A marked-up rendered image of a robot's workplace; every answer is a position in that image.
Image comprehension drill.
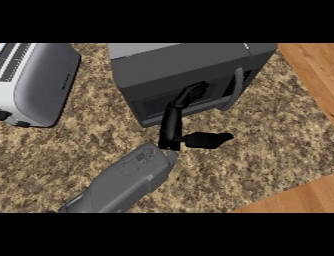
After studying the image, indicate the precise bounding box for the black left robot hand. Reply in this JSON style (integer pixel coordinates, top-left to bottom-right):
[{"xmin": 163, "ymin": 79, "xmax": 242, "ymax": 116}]
[{"xmin": 157, "ymin": 80, "xmax": 236, "ymax": 151}]

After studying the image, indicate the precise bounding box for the white and silver toaster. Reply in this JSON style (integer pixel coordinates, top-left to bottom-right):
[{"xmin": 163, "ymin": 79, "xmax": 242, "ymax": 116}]
[{"xmin": 0, "ymin": 43, "xmax": 84, "ymax": 129}]

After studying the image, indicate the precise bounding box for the dark grey microwave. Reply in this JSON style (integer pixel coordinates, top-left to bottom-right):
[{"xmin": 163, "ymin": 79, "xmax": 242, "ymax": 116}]
[{"xmin": 107, "ymin": 43, "xmax": 280, "ymax": 129}]

